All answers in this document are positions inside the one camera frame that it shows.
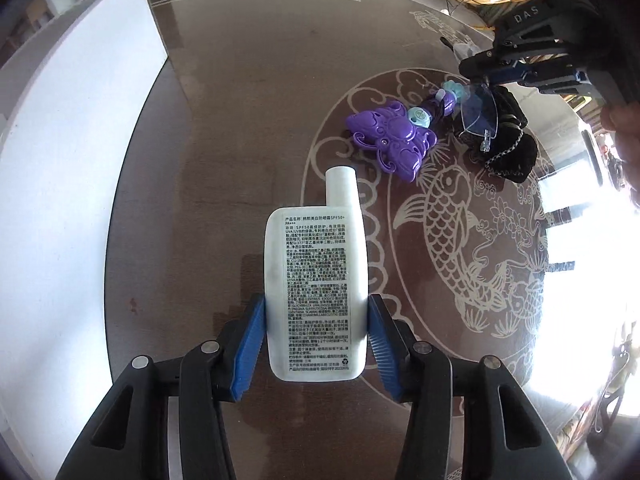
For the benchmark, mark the purple butterfly hair clip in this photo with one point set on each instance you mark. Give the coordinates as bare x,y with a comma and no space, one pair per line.
395,135

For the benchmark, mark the clear plastic glasses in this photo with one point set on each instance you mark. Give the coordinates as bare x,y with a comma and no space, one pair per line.
477,110

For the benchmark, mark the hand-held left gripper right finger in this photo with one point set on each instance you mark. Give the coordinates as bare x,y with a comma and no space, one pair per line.
385,355

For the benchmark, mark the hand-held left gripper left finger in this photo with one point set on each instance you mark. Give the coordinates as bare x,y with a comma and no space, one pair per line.
247,350

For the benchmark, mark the person's right hand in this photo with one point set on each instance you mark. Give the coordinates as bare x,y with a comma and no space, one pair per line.
625,130

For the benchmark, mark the large white partition board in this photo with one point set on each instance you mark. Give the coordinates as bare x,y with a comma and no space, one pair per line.
60,210

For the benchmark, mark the white lotion bottle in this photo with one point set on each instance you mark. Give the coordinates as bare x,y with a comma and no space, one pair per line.
315,285

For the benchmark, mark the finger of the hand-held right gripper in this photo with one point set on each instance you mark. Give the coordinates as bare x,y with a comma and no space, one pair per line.
545,79
530,30

